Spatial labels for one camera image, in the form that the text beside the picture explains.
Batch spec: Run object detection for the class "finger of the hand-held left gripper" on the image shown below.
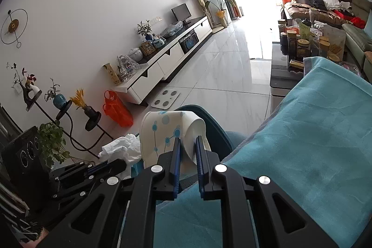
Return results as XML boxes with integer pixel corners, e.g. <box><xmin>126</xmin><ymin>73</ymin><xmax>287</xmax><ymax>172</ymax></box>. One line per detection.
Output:
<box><xmin>84</xmin><ymin>159</ymin><xmax>127</xmax><ymax>176</ymax></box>
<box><xmin>55</xmin><ymin>169</ymin><xmax>117</xmax><ymax>194</ymax></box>

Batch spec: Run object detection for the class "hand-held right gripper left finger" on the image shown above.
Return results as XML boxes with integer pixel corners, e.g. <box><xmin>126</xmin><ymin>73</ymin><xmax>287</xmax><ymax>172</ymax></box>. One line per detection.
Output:
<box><xmin>38</xmin><ymin>136</ymin><xmax>183</xmax><ymax>248</ymax></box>

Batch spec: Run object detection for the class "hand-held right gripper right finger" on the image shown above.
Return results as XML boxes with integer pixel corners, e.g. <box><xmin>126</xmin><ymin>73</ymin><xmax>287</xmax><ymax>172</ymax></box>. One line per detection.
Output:
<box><xmin>195</xmin><ymin>135</ymin><xmax>340</xmax><ymax>248</ymax></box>

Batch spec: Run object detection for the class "white tissue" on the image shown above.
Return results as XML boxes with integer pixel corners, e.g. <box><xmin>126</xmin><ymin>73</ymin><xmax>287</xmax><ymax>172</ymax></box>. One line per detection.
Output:
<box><xmin>98</xmin><ymin>133</ymin><xmax>143</xmax><ymax>165</ymax></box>

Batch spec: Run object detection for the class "dark shelf unit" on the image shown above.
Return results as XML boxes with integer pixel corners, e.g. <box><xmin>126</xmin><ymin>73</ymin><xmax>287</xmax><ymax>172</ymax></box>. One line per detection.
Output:
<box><xmin>0</xmin><ymin>178</ymin><xmax>32</xmax><ymax>237</ymax></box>

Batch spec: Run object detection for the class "teal chair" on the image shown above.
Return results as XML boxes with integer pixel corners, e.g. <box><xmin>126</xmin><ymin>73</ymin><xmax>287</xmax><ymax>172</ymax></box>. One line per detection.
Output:
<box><xmin>176</xmin><ymin>104</ymin><xmax>250</xmax><ymax>187</ymax></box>

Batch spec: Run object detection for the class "green leafy plant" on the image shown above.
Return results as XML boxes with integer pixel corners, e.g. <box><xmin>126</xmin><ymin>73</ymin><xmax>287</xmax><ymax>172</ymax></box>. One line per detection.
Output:
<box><xmin>37</xmin><ymin>119</ymin><xmax>72</xmax><ymax>169</ymax></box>

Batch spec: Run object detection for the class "black tiered plant stand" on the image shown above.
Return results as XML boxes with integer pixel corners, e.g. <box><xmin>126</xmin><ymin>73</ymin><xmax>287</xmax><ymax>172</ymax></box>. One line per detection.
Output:
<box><xmin>25</xmin><ymin>91</ymin><xmax>114</xmax><ymax>160</ymax></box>

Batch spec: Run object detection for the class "orange plastic bag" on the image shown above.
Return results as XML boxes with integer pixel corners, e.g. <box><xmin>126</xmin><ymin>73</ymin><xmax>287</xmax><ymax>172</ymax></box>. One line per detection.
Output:
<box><xmin>103</xmin><ymin>90</ymin><xmax>133</xmax><ymax>128</ymax></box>

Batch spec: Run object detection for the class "dark vase with yellow wheat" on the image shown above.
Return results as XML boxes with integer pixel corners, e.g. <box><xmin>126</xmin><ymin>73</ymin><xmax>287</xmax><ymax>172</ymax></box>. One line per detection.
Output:
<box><xmin>70</xmin><ymin>88</ymin><xmax>98</xmax><ymax>119</ymax></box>

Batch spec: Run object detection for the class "white bathroom scale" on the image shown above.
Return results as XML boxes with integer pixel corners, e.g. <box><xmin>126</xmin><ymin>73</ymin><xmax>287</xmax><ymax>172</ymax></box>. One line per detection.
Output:
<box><xmin>150</xmin><ymin>89</ymin><xmax>181</xmax><ymax>109</ymax></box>

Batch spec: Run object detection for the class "teal vase with plant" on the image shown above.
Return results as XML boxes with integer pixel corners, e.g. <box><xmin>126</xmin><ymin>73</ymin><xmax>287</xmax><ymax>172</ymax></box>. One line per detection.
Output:
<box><xmin>45</xmin><ymin>78</ymin><xmax>67</xmax><ymax>109</ymax></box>

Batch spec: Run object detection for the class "yellow printed box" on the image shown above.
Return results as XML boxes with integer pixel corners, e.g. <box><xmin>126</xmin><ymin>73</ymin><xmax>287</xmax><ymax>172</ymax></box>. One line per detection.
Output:
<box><xmin>103</xmin><ymin>63</ymin><xmax>122</xmax><ymax>86</ymax></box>

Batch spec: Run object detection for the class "clear glass ornament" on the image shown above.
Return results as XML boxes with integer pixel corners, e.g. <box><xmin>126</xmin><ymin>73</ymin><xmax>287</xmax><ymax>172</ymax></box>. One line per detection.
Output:
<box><xmin>117</xmin><ymin>55</ymin><xmax>140</xmax><ymax>81</ymax></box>

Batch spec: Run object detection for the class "white lidded jar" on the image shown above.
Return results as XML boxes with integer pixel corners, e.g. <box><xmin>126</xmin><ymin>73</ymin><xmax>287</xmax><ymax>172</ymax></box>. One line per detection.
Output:
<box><xmin>128</xmin><ymin>47</ymin><xmax>143</xmax><ymax>63</ymax></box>

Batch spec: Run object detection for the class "white black TV cabinet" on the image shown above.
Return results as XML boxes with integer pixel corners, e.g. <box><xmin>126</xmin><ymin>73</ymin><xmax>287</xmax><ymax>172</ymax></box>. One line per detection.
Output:
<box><xmin>112</xmin><ymin>16</ymin><xmax>213</xmax><ymax>106</ymax></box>

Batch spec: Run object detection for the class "black built-in appliance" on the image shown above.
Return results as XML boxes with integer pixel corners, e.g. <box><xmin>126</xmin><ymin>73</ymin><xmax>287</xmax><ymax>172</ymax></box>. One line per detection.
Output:
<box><xmin>179</xmin><ymin>31</ymin><xmax>199</xmax><ymax>53</ymax></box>

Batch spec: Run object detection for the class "plant in blue vase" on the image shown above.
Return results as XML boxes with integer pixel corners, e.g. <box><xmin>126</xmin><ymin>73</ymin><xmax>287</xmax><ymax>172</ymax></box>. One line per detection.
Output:
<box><xmin>137</xmin><ymin>20</ymin><xmax>153</xmax><ymax>41</ymax></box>

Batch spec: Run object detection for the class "clear plastic bag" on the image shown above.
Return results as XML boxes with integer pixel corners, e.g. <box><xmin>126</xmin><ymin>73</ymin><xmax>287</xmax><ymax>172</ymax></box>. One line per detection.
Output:
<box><xmin>160</xmin><ymin>21</ymin><xmax>184</xmax><ymax>38</ymax></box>

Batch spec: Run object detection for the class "black monitor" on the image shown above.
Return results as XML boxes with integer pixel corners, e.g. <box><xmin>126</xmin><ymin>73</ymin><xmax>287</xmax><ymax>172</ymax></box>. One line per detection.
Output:
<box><xmin>171</xmin><ymin>3</ymin><xmax>192</xmax><ymax>25</ymax></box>

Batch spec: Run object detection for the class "cluster of food jars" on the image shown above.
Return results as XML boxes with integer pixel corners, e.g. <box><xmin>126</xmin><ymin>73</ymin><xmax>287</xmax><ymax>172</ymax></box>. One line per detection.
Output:
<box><xmin>277</xmin><ymin>16</ymin><xmax>346</xmax><ymax>74</ymax></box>

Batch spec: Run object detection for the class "rattan floor stand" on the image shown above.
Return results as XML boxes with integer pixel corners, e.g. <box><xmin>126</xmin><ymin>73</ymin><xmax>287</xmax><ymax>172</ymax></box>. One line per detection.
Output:
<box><xmin>195</xmin><ymin>0</ymin><xmax>227</xmax><ymax>34</ymax></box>

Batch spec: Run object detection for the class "kraft paper snack bag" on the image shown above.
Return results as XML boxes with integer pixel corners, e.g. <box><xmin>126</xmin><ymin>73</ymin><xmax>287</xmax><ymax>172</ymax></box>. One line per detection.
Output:
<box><xmin>322</xmin><ymin>24</ymin><xmax>347</xmax><ymax>63</ymax></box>

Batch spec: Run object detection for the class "brown leather ottoman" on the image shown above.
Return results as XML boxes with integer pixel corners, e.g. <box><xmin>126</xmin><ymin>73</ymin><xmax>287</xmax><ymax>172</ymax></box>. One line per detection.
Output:
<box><xmin>282</xmin><ymin>1</ymin><xmax>349</xmax><ymax>26</ymax></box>

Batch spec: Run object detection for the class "green sofa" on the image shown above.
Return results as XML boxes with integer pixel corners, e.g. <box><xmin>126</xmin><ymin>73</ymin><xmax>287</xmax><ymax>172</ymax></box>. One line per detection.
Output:
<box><xmin>341</xmin><ymin>0</ymin><xmax>372</xmax><ymax>78</ymax></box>

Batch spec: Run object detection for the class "pile of white clothes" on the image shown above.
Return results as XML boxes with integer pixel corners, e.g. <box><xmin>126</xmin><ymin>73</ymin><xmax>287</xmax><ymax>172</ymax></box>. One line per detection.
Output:
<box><xmin>323</xmin><ymin>0</ymin><xmax>352</xmax><ymax>12</ymax></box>

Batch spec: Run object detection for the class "red cloth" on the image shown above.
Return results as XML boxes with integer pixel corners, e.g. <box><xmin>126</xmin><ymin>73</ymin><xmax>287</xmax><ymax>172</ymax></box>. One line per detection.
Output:
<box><xmin>334</xmin><ymin>10</ymin><xmax>367</xmax><ymax>29</ymax></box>

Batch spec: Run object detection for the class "black gold wall clock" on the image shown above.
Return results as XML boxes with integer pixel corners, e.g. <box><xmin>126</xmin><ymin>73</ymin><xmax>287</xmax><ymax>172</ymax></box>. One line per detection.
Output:
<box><xmin>0</xmin><ymin>9</ymin><xmax>29</xmax><ymax>49</ymax></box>

